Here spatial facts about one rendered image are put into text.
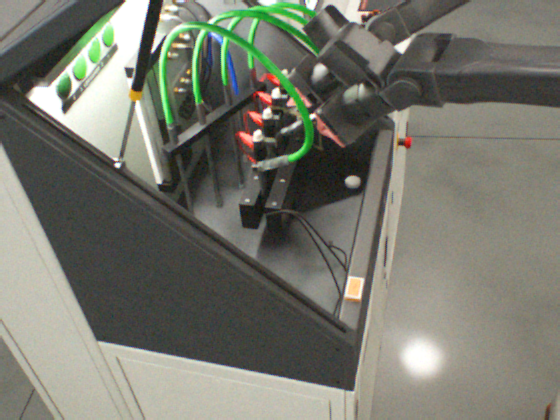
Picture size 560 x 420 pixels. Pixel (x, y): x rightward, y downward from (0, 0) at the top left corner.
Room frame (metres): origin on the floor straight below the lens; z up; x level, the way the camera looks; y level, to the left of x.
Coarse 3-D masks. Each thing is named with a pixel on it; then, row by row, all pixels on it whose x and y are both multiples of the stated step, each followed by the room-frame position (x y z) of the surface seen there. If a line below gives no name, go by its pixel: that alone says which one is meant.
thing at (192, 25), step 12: (192, 24) 1.02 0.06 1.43; (204, 24) 1.00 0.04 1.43; (168, 36) 1.07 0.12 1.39; (228, 36) 0.96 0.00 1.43; (168, 48) 1.08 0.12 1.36; (252, 48) 0.93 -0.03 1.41; (264, 60) 0.91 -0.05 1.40; (276, 72) 0.89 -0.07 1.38; (288, 84) 0.88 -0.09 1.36; (168, 96) 1.11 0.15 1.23; (168, 108) 1.11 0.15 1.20; (300, 108) 0.86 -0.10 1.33; (168, 120) 1.11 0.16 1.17; (312, 132) 0.85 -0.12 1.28; (312, 144) 0.85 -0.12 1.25; (300, 156) 0.87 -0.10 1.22
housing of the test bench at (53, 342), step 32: (0, 0) 1.07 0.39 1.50; (32, 0) 1.05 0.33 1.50; (0, 32) 0.94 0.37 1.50; (0, 160) 0.84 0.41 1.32; (0, 192) 0.85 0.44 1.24; (0, 224) 0.87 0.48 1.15; (32, 224) 0.84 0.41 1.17; (0, 256) 0.88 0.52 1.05; (32, 256) 0.85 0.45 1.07; (0, 288) 0.90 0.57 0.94; (32, 288) 0.87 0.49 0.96; (64, 288) 0.84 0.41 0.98; (0, 320) 0.92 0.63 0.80; (32, 320) 0.89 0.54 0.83; (64, 320) 0.85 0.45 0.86; (32, 352) 0.91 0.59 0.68; (64, 352) 0.87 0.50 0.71; (96, 352) 0.84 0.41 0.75; (64, 384) 0.89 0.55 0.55; (96, 384) 0.86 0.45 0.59; (64, 416) 0.92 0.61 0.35; (96, 416) 0.88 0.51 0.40; (128, 416) 0.84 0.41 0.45
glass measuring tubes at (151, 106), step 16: (160, 48) 1.23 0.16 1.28; (128, 64) 1.15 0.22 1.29; (128, 80) 1.15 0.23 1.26; (144, 96) 1.15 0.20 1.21; (160, 96) 1.21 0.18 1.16; (144, 112) 1.16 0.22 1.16; (160, 112) 1.18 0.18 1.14; (176, 112) 1.25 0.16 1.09; (144, 128) 1.15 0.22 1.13; (160, 128) 1.18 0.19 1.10; (176, 128) 1.25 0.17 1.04; (160, 144) 1.15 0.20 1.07; (160, 160) 1.15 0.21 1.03; (160, 176) 1.15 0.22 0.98; (176, 176) 1.17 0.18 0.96
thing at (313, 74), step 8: (312, 56) 1.02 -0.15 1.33; (304, 64) 0.99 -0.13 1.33; (312, 64) 1.00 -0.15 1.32; (320, 64) 0.96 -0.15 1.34; (296, 72) 0.97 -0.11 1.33; (304, 72) 0.98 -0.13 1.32; (312, 72) 0.97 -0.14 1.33; (320, 72) 0.95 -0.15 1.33; (328, 72) 0.94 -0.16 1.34; (304, 80) 0.96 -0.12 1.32; (312, 80) 0.96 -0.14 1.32; (320, 80) 0.94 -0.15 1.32; (328, 80) 0.93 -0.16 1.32; (336, 80) 0.93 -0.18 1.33; (312, 88) 0.95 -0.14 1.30; (320, 88) 0.94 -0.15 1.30; (328, 88) 0.94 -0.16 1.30; (336, 88) 0.98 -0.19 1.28; (320, 96) 0.95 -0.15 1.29; (328, 96) 0.95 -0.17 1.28
